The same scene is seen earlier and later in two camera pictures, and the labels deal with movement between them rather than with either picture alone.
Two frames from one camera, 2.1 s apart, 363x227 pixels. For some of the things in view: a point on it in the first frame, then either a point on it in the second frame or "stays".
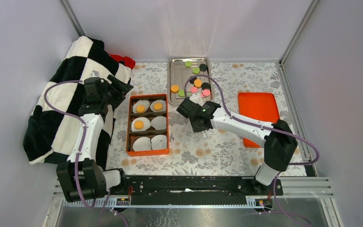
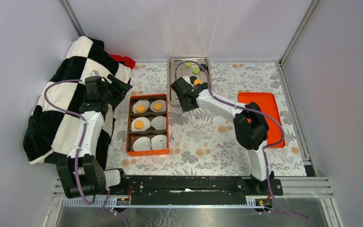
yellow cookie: [158, 106] stays
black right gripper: [196, 129] -> [185, 108]
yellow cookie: [138, 125] stays
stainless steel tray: [188, 76] stays
